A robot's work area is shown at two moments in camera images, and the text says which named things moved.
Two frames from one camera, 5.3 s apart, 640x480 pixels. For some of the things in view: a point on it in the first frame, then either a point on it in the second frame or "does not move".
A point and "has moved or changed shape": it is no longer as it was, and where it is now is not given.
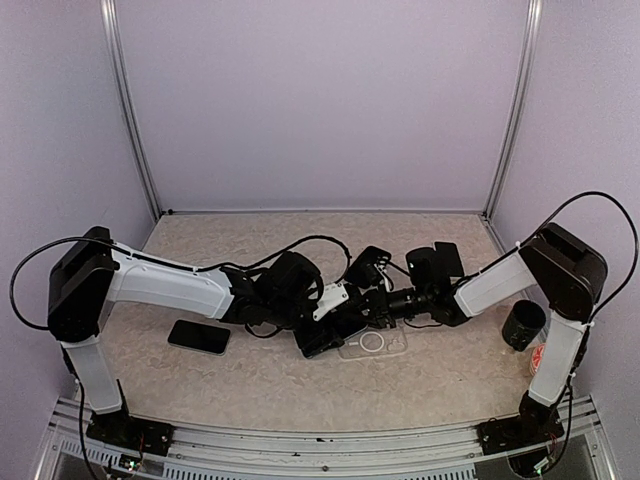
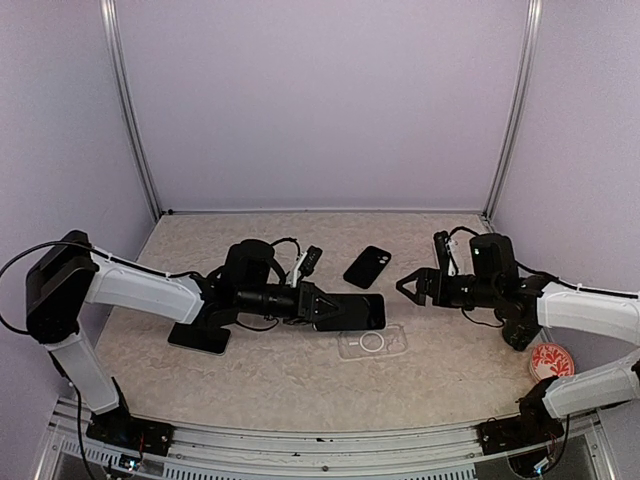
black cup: [523, 323] does not move
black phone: [200, 337] does not move
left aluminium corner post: [115, 47] does not move
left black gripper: [316, 341] -> [308, 294]
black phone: [345, 325] has moved or changed shape
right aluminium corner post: [522, 96] does not move
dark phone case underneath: [362, 272] does not move
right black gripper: [377, 304] -> [427, 274]
